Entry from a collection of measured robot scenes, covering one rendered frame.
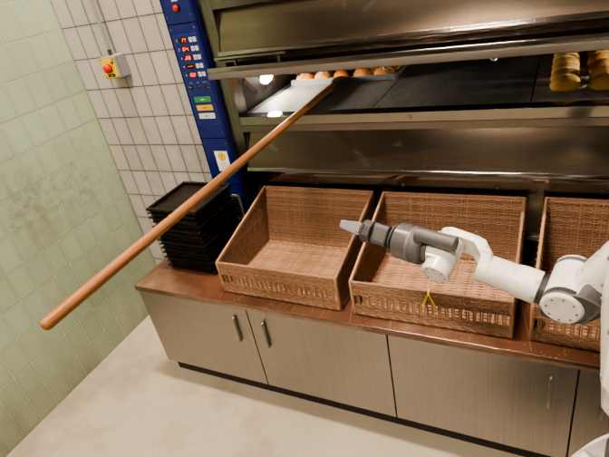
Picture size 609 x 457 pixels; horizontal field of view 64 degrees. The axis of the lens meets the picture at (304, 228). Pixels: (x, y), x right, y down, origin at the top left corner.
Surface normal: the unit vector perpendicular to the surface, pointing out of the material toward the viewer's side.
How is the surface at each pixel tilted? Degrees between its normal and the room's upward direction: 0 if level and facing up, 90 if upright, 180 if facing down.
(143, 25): 90
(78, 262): 90
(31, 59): 90
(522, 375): 90
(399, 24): 70
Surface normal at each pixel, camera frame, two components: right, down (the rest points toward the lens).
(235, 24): -0.45, 0.19
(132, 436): -0.18, -0.85
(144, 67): -0.42, 0.51
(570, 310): -0.56, 0.58
